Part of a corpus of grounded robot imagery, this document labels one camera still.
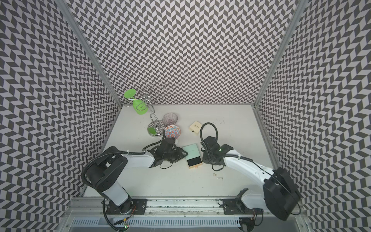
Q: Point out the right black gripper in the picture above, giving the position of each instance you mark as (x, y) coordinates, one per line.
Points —
(205, 159)

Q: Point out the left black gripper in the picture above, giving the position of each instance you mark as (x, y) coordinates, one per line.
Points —
(180, 155)

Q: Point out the cream jewelry box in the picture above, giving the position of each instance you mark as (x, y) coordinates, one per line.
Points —
(195, 127)

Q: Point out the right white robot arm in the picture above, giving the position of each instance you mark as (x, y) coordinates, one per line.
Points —
(280, 195)

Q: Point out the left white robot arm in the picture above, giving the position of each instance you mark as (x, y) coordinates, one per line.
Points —
(103, 171)

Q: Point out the floral patterned ceramic bowl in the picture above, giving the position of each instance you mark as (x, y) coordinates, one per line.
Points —
(172, 131)

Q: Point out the clear ribbed glass bowl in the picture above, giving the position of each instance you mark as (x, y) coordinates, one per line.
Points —
(170, 119)

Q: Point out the green leaf lower ornament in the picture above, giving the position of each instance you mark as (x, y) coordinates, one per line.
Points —
(140, 107)

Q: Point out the green leaf ornament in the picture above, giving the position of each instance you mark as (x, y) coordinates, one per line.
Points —
(130, 94)
(140, 107)

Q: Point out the green leaf upper ornament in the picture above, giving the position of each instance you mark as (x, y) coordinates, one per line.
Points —
(130, 94)

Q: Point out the silver wire jewelry stand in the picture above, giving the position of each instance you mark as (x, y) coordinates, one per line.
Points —
(156, 127)

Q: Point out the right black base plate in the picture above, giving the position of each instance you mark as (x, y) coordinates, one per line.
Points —
(236, 207)

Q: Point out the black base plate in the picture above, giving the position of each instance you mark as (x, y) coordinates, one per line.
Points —
(130, 206)
(236, 207)

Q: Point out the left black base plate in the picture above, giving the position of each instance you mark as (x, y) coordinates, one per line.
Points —
(130, 206)

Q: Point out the aluminium front rail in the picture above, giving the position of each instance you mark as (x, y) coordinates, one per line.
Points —
(161, 206)

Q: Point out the aluminium corner post left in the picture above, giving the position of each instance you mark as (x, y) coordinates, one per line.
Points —
(63, 7)

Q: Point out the aluminium corner post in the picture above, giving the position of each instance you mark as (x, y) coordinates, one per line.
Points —
(281, 49)
(63, 7)

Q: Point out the aluminium corner post right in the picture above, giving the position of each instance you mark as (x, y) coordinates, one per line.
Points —
(281, 49)

